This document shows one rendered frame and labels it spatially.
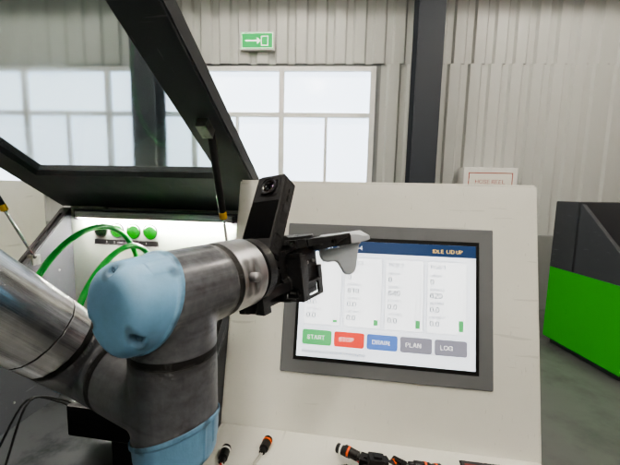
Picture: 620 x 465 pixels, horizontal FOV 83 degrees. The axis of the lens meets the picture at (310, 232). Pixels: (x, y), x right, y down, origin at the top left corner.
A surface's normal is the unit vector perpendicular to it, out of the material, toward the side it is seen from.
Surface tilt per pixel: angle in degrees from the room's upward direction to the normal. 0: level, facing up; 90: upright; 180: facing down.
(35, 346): 106
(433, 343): 76
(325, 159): 90
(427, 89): 90
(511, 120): 90
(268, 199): 57
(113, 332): 90
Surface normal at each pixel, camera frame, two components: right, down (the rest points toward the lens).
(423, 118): -0.07, 0.12
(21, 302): 0.95, -0.19
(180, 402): 0.45, 0.12
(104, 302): -0.49, 0.10
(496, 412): -0.14, -0.12
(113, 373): -0.35, -0.61
